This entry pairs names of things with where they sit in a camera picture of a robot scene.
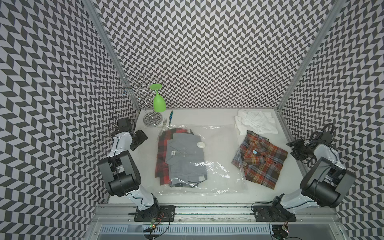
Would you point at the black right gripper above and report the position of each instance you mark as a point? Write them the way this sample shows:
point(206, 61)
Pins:
point(295, 143)

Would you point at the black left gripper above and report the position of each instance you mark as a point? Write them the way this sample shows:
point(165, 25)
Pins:
point(142, 136)

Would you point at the red black buffalo plaid shirt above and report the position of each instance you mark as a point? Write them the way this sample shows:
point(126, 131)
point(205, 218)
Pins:
point(162, 168)

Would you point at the white shirt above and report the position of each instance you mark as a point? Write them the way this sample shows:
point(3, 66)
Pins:
point(258, 122)

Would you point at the clear plastic vacuum bag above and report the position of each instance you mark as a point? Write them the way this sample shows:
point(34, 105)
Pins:
point(223, 177)

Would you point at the grey shirt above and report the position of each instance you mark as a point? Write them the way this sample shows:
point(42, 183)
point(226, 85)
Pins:
point(186, 161)

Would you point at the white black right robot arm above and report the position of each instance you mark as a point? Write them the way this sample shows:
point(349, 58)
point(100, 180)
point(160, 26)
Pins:
point(326, 183)

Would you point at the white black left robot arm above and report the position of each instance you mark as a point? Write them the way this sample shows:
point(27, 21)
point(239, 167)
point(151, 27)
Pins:
point(121, 175)

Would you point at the white round bag valve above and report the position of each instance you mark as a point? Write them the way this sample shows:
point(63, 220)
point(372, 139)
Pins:
point(201, 145)

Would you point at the blue green pen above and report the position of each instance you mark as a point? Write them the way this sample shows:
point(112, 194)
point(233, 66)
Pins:
point(170, 118)

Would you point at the green plastic wine glass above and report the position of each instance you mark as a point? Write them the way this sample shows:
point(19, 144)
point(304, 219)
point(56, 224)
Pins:
point(159, 103)

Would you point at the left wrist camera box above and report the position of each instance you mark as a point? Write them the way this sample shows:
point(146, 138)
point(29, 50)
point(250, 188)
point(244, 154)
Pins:
point(124, 125)

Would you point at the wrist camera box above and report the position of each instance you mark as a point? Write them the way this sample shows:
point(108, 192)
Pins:
point(326, 137)
point(124, 125)

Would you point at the aluminium frame right floor rail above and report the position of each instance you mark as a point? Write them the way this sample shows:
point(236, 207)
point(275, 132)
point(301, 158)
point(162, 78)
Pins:
point(291, 135)

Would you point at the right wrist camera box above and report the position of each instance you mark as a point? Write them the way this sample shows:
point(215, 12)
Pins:
point(326, 137)

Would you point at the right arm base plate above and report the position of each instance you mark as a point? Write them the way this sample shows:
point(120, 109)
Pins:
point(273, 214)

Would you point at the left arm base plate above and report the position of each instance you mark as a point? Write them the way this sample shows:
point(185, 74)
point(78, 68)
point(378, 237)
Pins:
point(149, 214)

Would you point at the aluminium front rail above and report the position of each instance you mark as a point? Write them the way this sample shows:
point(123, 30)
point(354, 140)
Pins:
point(212, 214)

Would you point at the right electronics board with wires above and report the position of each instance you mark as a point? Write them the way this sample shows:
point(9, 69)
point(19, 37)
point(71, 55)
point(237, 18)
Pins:
point(281, 232)

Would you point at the electronics board with wires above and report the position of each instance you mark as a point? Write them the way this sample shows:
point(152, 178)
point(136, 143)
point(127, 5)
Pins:
point(281, 232)
point(158, 226)

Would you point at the left electronics board with wires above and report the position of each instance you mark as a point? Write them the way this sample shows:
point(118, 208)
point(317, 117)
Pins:
point(158, 226)

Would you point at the aluminium frame corner post left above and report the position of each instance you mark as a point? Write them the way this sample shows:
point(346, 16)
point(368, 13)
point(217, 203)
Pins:
point(96, 20)

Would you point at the aluminium frame corner post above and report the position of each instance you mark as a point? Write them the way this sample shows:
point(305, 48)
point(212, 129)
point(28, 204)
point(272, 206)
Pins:
point(321, 35)
point(96, 20)

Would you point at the aluminium frame corner post right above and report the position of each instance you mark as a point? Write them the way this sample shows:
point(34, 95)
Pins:
point(321, 35)

